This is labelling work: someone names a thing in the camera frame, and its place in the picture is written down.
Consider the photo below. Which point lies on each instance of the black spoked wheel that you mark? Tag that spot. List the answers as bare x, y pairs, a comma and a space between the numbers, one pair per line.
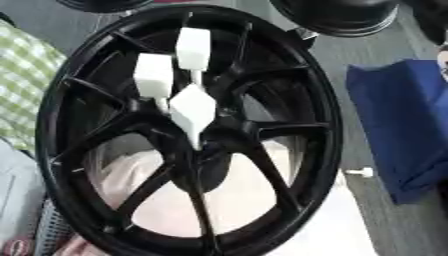
105, 133

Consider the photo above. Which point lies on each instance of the black round wheel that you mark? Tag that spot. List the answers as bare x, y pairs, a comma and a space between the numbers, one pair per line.
344, 15
105, 4

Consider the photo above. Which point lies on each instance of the blue cloth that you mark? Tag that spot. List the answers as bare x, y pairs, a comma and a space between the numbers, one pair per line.
402, 126

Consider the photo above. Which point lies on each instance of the green white checked cloth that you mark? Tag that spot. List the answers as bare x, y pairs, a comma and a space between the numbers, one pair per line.
23, 80

